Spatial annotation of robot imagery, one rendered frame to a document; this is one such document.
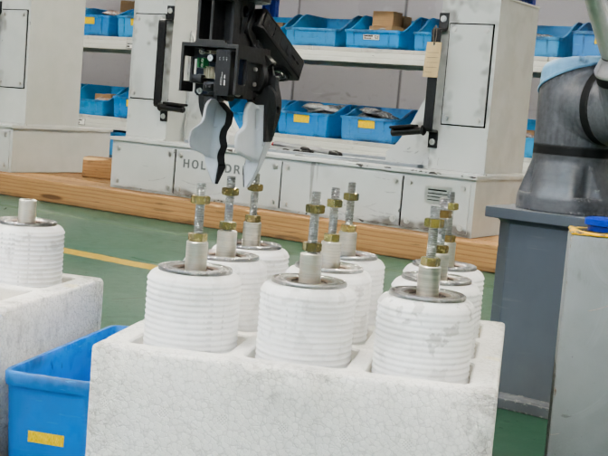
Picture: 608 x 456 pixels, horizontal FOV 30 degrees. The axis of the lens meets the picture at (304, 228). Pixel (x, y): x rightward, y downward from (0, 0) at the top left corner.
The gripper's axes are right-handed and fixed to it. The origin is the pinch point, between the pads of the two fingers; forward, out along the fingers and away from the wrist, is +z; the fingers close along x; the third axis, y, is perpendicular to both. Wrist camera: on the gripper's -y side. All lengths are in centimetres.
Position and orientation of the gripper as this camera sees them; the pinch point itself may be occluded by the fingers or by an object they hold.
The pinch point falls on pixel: (234, 173)
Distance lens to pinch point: 126.8
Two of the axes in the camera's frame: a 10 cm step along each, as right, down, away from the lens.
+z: -0.8, 9.9, 1.1
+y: -4.5, 0.6, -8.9
